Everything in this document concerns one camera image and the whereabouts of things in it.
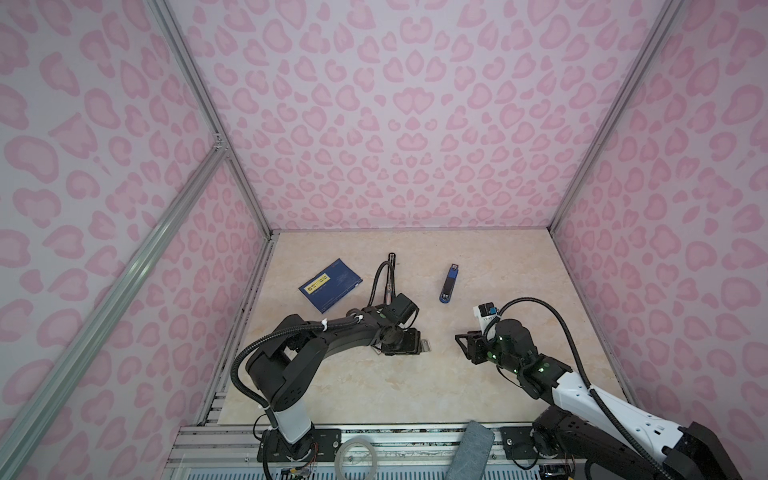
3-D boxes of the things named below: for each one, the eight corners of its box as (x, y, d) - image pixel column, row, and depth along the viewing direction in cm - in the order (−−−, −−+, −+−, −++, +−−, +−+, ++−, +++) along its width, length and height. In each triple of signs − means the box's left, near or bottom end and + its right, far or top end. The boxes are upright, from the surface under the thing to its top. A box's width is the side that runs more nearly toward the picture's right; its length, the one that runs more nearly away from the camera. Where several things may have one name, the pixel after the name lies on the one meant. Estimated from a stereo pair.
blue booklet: (299, 292, 105) (297, 288, 103) (339, 262, 114) (338, 258, 112) (322, 313, 99) (320, 310, 98) (362, 280, 108) (361, 277, 106)
